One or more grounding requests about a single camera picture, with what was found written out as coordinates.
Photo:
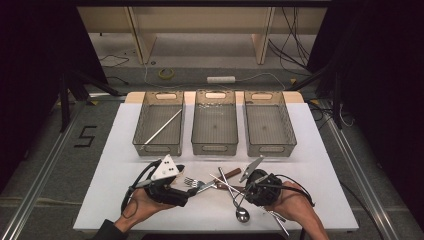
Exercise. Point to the black curtain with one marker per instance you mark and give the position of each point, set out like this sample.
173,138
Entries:
383,83
30,66

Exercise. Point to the translucent grey plastic bin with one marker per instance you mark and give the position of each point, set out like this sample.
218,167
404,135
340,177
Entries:
160,125
268,125
215,125

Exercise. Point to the metal spoon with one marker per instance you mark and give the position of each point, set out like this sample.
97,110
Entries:
242,214

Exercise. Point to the black metal stand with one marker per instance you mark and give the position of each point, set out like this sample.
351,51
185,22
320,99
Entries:
64,100
337,100

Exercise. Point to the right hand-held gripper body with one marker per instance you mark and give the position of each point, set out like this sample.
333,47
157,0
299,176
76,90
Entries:
263,190

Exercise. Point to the yellow tape roll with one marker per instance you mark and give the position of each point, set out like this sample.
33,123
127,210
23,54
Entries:
166,74

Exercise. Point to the person's left hand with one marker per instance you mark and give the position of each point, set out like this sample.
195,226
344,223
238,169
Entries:
140,206

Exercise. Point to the white table cover board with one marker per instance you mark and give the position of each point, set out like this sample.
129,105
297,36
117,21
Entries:
206,213

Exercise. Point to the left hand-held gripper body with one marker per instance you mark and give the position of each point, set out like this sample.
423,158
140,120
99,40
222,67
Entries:
165,170

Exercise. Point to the beige wooden shelf unit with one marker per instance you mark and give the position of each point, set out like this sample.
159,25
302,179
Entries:
200,20

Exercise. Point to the aluminium floor rail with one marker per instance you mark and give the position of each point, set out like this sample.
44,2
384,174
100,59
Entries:
363,180
40,176

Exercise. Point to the white power strip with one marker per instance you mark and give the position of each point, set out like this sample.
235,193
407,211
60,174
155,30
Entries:
220,79

